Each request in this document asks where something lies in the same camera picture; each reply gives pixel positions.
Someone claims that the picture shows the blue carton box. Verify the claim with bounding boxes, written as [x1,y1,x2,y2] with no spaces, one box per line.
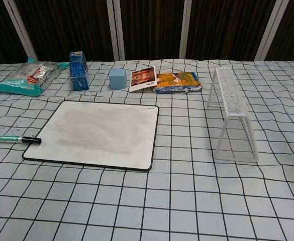
[69,51,90,91]

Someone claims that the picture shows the white rectangular board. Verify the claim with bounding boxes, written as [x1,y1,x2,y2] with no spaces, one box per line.
[22,100,160,173]

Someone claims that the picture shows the light blue cube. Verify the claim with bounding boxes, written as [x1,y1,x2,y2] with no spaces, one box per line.
[109,68,129,90]

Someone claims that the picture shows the clear plastic measuring container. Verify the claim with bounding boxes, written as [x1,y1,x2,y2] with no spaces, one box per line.
[207,67,259,164]

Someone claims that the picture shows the black checked white tablecloth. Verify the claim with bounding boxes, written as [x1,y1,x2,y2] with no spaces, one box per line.
[0,59,294,241]

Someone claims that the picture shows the orange yellow snack packet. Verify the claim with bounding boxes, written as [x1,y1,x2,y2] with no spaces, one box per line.
[151,72,203,94]

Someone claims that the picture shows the white screen frame post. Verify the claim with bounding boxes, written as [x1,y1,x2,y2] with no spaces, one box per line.
[3,0,39,62]
[106,0,125,61]
[254,0,291,62]
[178,0,200,60]

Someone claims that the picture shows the green whiteboard marker black cap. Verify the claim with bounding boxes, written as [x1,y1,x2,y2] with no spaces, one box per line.
[0,134,42,146]

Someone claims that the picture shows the clear teal snack bag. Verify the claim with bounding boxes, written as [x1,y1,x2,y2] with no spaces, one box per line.
[0,57,70,98]

